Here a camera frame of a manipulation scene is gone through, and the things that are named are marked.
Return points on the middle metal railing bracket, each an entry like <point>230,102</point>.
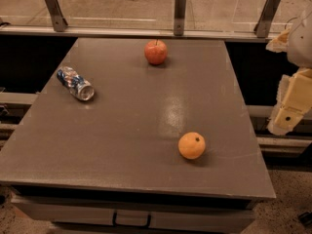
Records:
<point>179,17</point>

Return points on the metal railing bracket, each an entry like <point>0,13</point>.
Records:
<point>179,17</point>
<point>59,22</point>
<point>262,28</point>

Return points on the right metal railing bracket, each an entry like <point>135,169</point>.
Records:
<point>262,28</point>

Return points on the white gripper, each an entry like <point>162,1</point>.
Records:
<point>300,43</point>

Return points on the red apple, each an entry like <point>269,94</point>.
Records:
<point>155,52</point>

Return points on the crushed blue soda can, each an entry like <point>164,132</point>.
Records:
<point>75,84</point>

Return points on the grey table drawer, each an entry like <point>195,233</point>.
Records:
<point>95,216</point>

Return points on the black drawer handle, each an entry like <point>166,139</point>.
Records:
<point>131,219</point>

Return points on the orange fruit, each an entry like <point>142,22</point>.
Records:
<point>191,145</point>

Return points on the left metal railing bracket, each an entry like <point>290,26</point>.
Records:
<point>59,22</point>

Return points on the metal railing base bar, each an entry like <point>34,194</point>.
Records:
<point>71,31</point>

